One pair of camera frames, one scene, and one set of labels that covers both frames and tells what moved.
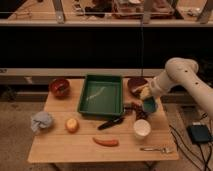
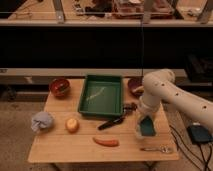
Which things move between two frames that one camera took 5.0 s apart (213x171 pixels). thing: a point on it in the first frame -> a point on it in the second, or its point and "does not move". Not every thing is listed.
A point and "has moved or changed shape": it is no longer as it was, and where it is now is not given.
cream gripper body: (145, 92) -> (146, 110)
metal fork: (163, 150) does not move
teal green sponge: (149, 104) has moved or changed shape
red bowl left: (60, 87) does not move
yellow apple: (72, 125) does not move
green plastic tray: (101, 95) does not move
